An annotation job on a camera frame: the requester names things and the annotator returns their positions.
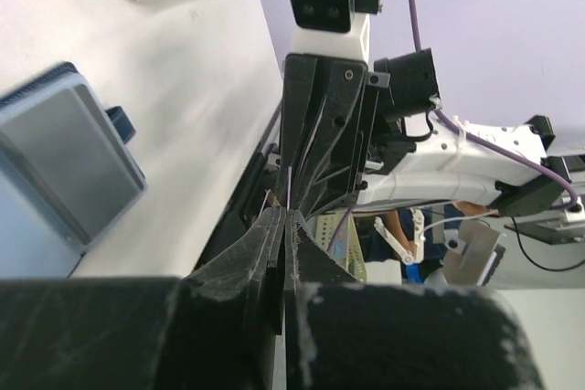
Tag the blue leather card holder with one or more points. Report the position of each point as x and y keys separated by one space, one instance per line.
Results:
x=67 y=175

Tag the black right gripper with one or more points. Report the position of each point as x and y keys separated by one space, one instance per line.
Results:
x=325 y=172

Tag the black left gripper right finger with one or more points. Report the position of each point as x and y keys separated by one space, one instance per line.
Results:
x=341 y=333

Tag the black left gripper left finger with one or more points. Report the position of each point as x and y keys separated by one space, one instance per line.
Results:
x=214 y=329

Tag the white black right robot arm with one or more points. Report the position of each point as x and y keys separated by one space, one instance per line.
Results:
x=505 y=168

